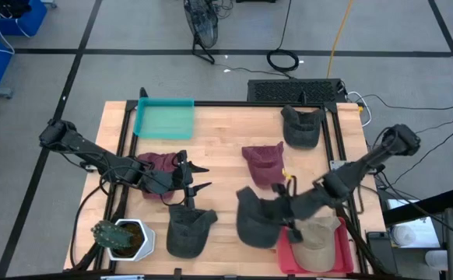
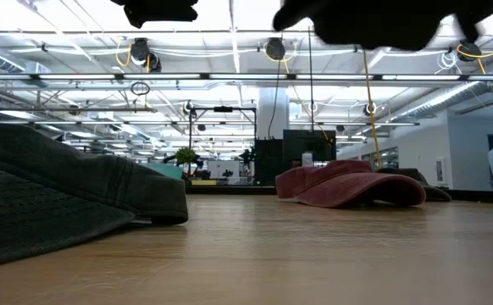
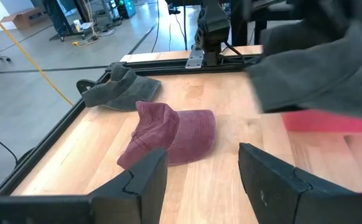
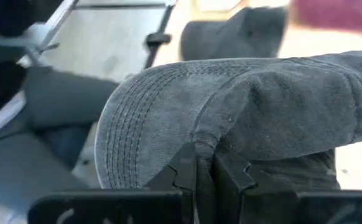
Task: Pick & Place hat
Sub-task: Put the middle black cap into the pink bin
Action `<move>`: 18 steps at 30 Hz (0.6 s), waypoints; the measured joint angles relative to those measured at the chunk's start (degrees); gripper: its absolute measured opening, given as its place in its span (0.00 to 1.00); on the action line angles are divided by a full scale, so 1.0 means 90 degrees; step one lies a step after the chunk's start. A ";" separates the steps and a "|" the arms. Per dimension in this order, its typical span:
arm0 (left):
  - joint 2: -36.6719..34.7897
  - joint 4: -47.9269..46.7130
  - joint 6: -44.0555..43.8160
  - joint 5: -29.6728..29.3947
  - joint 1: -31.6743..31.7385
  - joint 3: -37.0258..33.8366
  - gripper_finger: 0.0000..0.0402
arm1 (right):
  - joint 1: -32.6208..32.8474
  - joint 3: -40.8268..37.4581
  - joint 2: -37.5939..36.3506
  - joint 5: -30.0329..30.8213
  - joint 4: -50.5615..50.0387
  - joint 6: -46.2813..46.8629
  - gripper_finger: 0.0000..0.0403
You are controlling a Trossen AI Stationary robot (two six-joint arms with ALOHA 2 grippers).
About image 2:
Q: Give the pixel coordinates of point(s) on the green leafy plant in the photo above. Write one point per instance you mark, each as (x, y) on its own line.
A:
(186, 156)

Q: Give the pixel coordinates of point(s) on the teal plastic bin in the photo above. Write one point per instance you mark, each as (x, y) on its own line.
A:
(166, 170)

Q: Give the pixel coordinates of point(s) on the black computer case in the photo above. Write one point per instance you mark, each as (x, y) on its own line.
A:
(310, 144)

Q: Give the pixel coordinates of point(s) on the long light bar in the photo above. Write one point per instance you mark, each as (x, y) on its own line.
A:
(246, 76)
(145, 123)

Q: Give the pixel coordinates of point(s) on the white cup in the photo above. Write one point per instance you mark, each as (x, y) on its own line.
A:
(307, 159)

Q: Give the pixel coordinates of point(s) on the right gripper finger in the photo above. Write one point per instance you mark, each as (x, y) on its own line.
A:
(306, 17)

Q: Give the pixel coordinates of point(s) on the black table frame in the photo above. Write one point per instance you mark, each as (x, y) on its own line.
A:
(229, 190)

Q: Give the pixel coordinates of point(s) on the white board panel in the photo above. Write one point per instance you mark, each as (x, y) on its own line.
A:
(217, 167)

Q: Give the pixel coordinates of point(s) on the dark grey cap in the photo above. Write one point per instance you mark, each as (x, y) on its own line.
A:
(39, 190)
(435, 193)

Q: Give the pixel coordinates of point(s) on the black gantry frame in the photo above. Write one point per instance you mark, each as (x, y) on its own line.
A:
(223, 109)

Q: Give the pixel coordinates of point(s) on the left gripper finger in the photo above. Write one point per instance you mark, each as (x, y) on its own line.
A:
(178, 5)
(174, 17)

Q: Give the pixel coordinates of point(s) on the maroon cap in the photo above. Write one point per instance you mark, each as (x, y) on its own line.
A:
(348, 186)

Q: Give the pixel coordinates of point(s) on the white building column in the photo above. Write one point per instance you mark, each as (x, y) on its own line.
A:
(282, 118)

